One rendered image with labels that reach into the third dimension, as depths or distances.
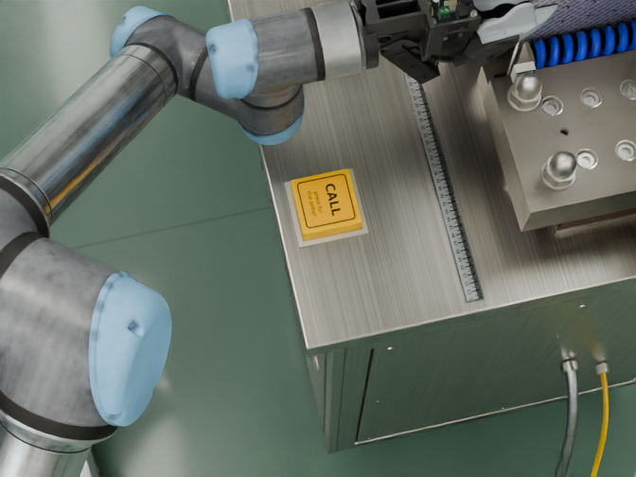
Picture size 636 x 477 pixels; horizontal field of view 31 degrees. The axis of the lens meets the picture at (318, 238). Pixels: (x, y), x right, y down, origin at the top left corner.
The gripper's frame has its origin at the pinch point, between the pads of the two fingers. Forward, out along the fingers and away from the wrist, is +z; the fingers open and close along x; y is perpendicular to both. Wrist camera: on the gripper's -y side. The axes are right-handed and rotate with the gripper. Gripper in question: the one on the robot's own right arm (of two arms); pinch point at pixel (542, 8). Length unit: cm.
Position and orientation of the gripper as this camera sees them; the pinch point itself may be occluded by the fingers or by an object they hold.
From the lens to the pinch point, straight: 125.6
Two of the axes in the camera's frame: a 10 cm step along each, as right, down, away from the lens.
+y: 0.0, -3.3, -9.4
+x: -2.2, -9.2, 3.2
